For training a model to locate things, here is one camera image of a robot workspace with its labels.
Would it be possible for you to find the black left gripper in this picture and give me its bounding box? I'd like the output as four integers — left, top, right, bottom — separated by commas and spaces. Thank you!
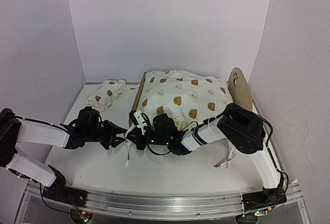
84, 120, 127, 150

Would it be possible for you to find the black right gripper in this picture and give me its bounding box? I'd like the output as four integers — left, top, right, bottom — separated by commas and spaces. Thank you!
124, 126, 170, 151

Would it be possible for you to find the small bear print pillow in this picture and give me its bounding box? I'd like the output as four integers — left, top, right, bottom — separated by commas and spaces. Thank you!
84, 79, 126, 112

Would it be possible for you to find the large bear print cushion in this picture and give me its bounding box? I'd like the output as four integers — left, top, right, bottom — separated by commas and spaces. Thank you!
125, 69, 240, 169

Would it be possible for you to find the wooden pet bed frame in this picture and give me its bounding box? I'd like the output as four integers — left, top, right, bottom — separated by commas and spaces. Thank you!
132, 68, 253, 130

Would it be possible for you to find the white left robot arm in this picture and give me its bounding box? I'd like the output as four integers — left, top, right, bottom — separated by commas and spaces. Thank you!
1, 107, 126, 202

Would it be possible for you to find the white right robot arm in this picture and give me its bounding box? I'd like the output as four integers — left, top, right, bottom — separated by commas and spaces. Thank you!
124, 103, 289, 210

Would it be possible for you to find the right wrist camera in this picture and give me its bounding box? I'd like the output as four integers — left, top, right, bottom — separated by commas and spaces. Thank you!
129, 110, 149, 135

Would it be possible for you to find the aluminium table edge rail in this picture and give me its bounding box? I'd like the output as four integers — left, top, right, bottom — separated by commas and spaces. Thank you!
85, 81, 141, 85

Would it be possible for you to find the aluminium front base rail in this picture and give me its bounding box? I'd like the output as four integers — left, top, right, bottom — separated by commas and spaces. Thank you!
14, 180, 311, 223

